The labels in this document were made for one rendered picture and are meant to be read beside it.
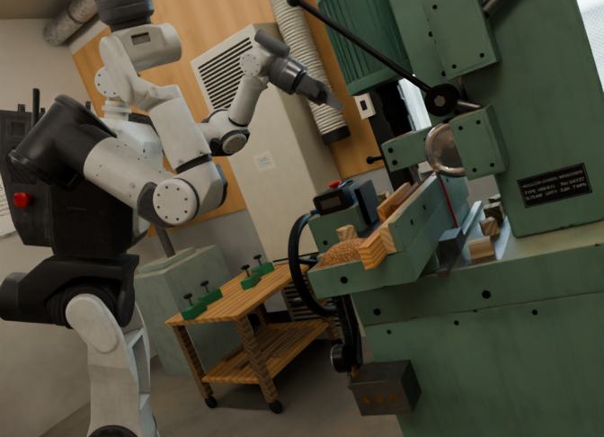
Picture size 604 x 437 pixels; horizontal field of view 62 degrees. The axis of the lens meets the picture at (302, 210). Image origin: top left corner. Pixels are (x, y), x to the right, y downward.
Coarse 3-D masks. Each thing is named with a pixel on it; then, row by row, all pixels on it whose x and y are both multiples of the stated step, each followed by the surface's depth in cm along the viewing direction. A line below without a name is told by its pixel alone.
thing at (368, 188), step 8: (368, 184) 122; (360, 192) 117; (368, 192) 120; (376, 192) 125; (360, 200) 117; (368, 200) 119; (376, 200) 124; (360, 208) 118; (368, 208) 118; (376, 208) 122; (368, 216) 118; (376, 216) 121; (368, 224) 118
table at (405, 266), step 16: (464, 192) 135; (448, 208) 118; (432, 224) 105; (448, 224) 115; (416, 240) 95; (432, 240) 103; (320, 256) 122; (400, 256) 89; (416, 256) 92; (320, 272) 98; (336, 272) 96; (352, 272) 94; (368, 272) 93; (384, 272) 91; (400, 272) 90; (416, 272) 90; (320, 288) 99; (336, 288) 97; (352, 288) 95; (368, 288) 94
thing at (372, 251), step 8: (376, 232) 92; (368, 240) 88; (376, 240) 88; (360, 248) 85; (368, 248) 84; (376, 248) 87; (384, 248) 90; (360, 256) 86; (368, 256) 85; (376, 256) 86; (384, 256) 89; (368, 264) 85; (376, 264) 85
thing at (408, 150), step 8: (424, 128) 117; (400, 136) 122; (408, 136) 115; (416, 136) 114; (424, 136) 113; (384, 144) 118; (392, 144) 117; (400, 144) 116; (408, 144) 115; (416, 144) 114; (384, 152) 118; (392, 152) 117; (400, 152) 117; (408, 152) 116; (416, 152) 115; (392, 160) 118; (400, 160) 117; (408, 160) 116; (416, 160) 115; (424, 160) 115; (392, 168) 118; (400, 168) 118; (416, 168) 119
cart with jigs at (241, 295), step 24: (264, 264) 282; (288, 264) 284; (240, 288) 272; (264, 288) 253; (312, 288) 274; (192, 312) 246; (216, 312) 242; (240, 312) 227; (264, 312) 306; (240, 336) 231; (264, 336) 284; (288, 336) 271; (312, 336) 264; (336, 336) 277; (192, 360) 262; (240, 360) 269; (264, 360) 252; (288, 360) 247; (264, 384) 232
